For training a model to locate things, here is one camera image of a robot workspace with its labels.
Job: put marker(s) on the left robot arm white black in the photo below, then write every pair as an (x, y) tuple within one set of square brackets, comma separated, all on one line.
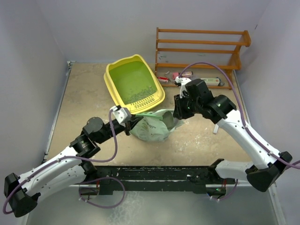
[(73, 165)]

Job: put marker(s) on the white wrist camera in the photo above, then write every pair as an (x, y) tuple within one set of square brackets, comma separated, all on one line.
[(121, 114), (182, 82)]

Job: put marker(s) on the yellow green litter box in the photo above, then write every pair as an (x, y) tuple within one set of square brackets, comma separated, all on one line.
[(133, 85)]

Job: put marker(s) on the white green long box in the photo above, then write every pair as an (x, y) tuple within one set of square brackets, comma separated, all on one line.
[(211, 81)]

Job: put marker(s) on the wooden three-tier rack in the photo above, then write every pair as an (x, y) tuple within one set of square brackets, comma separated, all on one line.
[(178, 48)]

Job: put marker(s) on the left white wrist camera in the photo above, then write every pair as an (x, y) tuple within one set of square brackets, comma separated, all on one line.
[(121, 114)]

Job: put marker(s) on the red white small box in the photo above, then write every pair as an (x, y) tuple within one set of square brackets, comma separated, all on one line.
[(163, 79)]

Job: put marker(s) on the pink patterned tube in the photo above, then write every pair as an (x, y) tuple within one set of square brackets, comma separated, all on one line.
[(187, 74)]

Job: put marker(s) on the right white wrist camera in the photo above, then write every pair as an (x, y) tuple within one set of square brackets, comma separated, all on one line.
[(182, 82)]

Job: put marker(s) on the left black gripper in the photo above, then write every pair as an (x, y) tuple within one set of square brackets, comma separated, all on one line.
[(129, 124)]

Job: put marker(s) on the silver metal scoop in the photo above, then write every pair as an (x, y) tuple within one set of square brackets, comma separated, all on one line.
[(169, 120)]

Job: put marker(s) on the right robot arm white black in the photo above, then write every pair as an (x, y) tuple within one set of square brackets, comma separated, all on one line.
[(267, 163)]

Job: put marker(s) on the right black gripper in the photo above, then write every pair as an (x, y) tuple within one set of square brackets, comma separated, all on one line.
[(179, 111)]

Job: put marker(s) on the green cat litter bag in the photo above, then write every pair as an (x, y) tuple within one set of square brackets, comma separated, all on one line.
[(151, 128)]

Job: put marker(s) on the white plastic bracket piece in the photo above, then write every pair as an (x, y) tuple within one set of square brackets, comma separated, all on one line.
[(215, 130)]

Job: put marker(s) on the pink tape roll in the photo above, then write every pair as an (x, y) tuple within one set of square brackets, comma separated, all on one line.
[(174, 75)]

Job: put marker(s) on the grey small object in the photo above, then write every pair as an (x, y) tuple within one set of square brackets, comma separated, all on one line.
[(221, 83)]

